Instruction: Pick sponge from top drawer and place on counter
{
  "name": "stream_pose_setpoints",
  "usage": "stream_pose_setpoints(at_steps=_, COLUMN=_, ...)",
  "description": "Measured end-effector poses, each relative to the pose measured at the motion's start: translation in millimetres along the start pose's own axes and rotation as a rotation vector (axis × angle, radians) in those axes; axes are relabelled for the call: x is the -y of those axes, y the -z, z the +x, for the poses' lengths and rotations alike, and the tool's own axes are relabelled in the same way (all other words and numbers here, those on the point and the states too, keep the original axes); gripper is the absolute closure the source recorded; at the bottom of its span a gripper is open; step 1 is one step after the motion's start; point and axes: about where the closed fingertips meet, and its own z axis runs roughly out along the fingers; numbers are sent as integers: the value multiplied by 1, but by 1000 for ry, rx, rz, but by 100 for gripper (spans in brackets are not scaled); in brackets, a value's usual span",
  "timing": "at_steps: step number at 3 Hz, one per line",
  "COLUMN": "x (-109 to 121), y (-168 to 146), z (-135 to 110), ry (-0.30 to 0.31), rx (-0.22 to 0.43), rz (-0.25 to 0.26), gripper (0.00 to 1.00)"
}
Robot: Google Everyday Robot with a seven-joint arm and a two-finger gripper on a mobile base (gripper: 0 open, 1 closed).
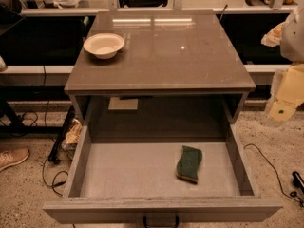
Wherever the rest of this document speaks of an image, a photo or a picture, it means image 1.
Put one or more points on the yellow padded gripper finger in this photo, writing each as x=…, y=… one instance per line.
x=287, y=95

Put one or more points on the green yellow sponge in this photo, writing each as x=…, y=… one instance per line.
x=188, y=164

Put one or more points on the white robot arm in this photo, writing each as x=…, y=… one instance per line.
x=289, y=35

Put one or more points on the grey cabinet with counter top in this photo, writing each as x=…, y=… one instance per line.
x=177, y=78

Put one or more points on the open grey top drawer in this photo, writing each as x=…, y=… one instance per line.
x=111, y=182

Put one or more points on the black plug right floor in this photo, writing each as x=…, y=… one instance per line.
x=298, y=181

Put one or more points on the white bowl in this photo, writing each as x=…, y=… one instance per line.
x=104, y=45

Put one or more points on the crumpled snack bag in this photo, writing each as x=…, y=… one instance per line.
x=71, y=138

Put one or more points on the black folded stand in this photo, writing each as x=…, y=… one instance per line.
x=53, y=155

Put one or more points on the tan shoe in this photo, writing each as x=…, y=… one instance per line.
x=14, y=157

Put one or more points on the black drawer handle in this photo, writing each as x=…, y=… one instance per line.
x=158, y=222

